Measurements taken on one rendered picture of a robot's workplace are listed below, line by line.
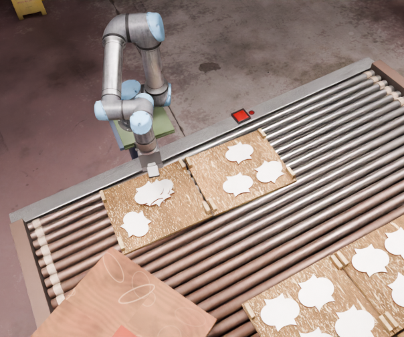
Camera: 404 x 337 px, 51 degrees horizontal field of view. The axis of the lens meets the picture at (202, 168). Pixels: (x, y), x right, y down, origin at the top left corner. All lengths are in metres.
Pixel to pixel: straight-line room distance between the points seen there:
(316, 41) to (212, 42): 0.98
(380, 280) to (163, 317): 0.82
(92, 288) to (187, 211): 0.51
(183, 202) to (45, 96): 2.47
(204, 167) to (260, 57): 2.24
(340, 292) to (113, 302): 0.84
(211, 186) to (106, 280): 0.63
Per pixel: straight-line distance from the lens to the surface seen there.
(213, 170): 1.97
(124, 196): 1.96
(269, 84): 3.79
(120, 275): 1.65
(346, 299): 1.72
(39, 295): 1.83
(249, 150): 2.03
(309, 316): 1.67
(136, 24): 1.83
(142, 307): 1.59
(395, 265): 1.83
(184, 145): 2.11
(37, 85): 4.26
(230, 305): 1.68
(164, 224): 1.84
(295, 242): 1.80
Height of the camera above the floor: 2.50
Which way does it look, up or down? 52 degrees down
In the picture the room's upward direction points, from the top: 7 degrees counter-clockwise
